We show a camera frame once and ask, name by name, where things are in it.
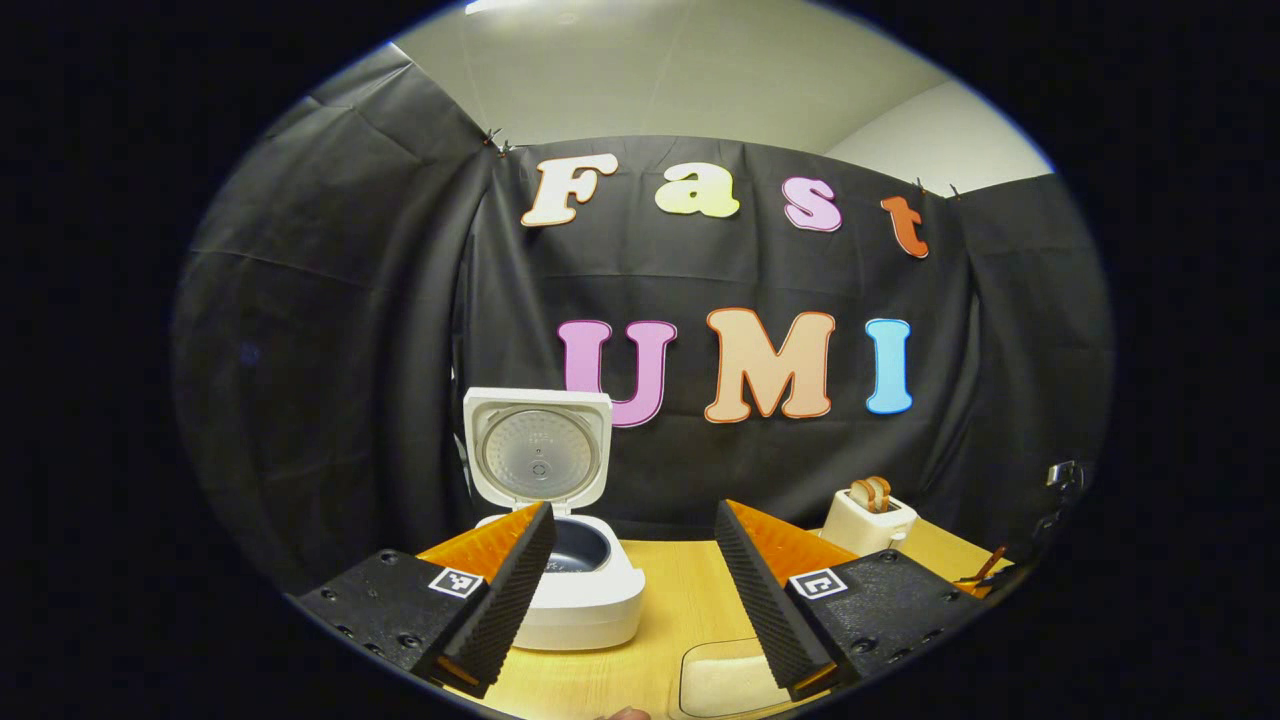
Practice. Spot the white rice cooker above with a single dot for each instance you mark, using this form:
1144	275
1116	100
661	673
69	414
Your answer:
590	610

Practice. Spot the black backdrop cloth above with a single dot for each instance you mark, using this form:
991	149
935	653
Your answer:
700	280

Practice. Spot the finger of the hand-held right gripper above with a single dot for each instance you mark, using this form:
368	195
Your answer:
972	585

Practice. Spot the clear plastic rice container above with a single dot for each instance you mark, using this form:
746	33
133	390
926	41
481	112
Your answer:
690	655

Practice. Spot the white toaster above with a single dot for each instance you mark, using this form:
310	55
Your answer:
860	530

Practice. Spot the brown wooden spoon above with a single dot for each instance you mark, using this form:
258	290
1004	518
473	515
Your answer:
990	565

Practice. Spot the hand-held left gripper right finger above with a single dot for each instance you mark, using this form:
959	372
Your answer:
760	600

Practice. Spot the brown toast slice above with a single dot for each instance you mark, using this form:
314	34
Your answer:
880	493
860	495

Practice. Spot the white rice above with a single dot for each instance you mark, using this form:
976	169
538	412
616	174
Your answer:
725	685

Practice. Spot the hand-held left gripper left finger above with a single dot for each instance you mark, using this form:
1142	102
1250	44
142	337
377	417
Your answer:
505	600

